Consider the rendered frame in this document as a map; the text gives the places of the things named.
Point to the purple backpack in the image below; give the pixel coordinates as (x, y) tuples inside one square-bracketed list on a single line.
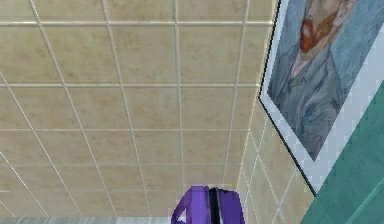
[(197, 206)]

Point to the framed portrait painting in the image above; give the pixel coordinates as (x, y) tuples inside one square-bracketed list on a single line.
[(320, 83)]

